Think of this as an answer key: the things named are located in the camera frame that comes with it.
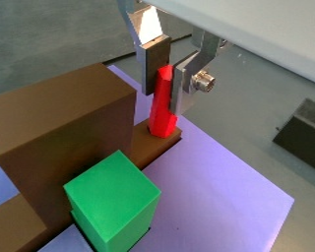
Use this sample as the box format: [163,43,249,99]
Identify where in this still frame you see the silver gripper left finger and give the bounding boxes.
[118,0,173,95]

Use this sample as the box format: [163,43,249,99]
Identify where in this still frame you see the brown L-shaped block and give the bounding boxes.
[0,63,182,252]

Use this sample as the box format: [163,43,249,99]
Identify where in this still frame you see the black angled peg stand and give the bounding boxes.
[274,98,315,168]

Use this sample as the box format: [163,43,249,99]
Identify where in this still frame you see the green block left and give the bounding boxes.
[64,151,162,252]

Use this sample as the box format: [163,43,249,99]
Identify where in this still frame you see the red peg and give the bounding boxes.
[149,65,178,138]

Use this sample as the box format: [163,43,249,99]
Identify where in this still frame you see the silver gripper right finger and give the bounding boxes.
[170,28,226,114]

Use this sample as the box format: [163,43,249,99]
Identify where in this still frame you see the purple board base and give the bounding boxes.
[0,65,293,252]

